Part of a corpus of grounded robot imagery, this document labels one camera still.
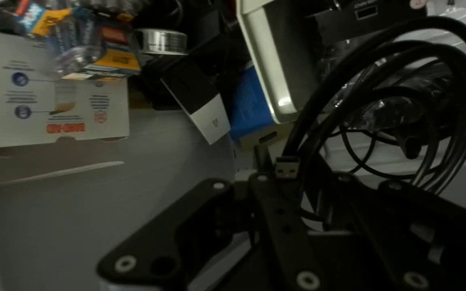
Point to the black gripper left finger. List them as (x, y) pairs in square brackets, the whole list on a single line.
[(190, 236)]

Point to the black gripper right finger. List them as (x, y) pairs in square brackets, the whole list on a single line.
[(421, 236)]

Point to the blue box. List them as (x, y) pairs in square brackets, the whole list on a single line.
[(251, 107)]

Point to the black box white label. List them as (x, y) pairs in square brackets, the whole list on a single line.
[(195, 90)]

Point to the blue white panel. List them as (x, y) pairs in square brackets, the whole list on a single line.
[(266, 58)]

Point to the white carton blue print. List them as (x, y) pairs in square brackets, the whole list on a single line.
[(17, 107)]

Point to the clear blister pack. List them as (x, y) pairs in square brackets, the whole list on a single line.
[(81, 48)]

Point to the black device with port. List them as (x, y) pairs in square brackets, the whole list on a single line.
[(363, 13)]

